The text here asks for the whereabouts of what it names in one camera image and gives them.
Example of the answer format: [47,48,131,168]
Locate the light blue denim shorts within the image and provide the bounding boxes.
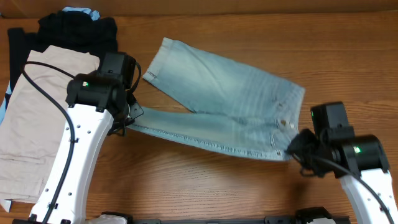
[131,38,305,161]

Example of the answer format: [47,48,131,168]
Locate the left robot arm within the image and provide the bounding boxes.
[26,73,143,223]

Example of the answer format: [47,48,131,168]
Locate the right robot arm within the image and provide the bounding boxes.
[286,129,397,223]

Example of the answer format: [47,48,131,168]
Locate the black garment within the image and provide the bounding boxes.
[7,11,118,90]

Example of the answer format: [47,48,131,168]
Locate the beige folded shorts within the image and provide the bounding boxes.
[1,45,100,203]

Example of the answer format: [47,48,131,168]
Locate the light blue garment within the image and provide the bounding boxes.
[1,6,101,213]

